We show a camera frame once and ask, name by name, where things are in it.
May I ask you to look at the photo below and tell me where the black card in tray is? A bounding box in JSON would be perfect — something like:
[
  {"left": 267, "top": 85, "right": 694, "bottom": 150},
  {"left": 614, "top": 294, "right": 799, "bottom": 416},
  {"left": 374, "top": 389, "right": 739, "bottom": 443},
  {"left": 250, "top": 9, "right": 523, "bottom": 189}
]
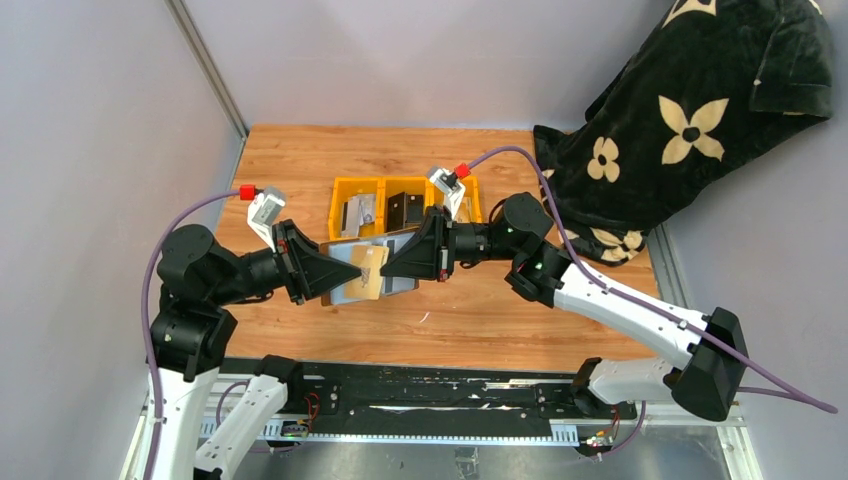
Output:
[{"left": 385, "top": 192, "right": 425, "bottom": 232}]

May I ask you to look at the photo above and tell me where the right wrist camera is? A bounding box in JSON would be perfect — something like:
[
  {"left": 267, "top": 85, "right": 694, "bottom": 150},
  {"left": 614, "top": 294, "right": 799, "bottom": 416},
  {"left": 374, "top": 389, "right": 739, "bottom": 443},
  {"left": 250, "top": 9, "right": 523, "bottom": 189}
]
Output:
[{"left": 427, "top": 167, "right": 471, "bottom": 223}]

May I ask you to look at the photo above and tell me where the yellow compartment tray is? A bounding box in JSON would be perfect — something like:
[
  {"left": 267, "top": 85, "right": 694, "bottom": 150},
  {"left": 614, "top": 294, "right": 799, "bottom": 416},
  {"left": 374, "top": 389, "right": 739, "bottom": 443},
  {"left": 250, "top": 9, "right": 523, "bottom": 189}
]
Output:
[{"left": 328, "top": 176, "right": 445, "bottom": 241}]

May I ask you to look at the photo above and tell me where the silver card in tray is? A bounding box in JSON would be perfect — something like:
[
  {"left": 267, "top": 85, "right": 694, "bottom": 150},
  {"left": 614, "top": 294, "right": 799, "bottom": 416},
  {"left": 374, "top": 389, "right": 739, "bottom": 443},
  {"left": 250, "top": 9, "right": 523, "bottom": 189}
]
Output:
[{"left": 340, "top": 193, "right": 377, "bottom": 237}]

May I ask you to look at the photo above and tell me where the brown leather card holder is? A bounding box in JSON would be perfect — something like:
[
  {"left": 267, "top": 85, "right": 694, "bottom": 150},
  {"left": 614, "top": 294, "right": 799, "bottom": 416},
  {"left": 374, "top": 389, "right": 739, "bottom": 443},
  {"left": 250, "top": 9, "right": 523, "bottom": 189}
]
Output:
[{"left": 320, "top": 229, "right": 419, "bottom": 306}]

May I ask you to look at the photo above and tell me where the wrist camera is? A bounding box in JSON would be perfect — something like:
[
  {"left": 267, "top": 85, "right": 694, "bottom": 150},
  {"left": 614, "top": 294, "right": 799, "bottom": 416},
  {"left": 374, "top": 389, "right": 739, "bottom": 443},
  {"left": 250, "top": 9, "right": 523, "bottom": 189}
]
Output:
[
  {"left": 427, "top": 167, "right": 471, "bottom": 223},
  {"left": 247, "top": 186, "right": 287, "bottom": 250}
]

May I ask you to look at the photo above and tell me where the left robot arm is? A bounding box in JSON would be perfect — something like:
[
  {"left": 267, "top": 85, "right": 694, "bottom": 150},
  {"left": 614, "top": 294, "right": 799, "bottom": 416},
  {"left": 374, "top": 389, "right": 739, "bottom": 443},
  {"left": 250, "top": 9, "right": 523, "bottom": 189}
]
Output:
[{"left": 142, "top": 220, "right": 361, "bottom": 479}]

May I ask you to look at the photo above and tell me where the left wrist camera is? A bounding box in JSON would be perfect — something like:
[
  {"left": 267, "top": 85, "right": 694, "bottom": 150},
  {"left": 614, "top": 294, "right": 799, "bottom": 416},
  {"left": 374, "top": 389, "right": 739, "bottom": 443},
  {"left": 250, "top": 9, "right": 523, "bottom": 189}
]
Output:
[{"left": 247, "top": 186, "right": 287, "bottom": 250}]

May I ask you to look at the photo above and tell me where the gold credit card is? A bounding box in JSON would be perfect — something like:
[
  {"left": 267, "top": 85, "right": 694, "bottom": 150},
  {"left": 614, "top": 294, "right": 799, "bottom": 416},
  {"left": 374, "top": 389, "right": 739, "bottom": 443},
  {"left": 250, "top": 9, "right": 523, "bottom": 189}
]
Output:
[{"left": 344, "top": 244, "right": 389, "bottom": 300}]

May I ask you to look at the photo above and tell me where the black floral blanket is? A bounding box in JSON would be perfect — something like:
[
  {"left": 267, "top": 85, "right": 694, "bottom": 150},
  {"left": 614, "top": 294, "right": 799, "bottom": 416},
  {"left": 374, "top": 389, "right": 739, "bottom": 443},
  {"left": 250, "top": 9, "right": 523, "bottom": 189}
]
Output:
[{"left": 533, "top": 1, "right": 834, "bottom": 266}]

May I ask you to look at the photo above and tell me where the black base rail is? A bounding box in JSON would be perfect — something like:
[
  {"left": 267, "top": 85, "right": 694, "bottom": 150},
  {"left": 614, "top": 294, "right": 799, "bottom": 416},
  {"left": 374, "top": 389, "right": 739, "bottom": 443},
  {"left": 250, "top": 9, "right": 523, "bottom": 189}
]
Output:
[{"left": 304, "top": 362, "right": 639, "bottom": 446}]

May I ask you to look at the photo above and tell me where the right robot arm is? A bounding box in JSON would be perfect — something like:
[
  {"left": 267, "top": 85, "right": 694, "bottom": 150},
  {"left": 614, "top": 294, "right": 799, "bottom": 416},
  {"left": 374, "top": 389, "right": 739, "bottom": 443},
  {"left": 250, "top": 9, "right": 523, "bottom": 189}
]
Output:
[{"left": 381, "top": 193, "right": 747, "bottom": 422}]

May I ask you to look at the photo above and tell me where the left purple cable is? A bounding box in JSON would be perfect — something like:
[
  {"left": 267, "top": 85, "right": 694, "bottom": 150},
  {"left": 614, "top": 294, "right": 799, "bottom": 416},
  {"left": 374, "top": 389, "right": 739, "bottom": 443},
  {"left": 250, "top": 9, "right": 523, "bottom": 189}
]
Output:
[{"left": 141, "top": 185, "right": 257, "bottom": 480}]

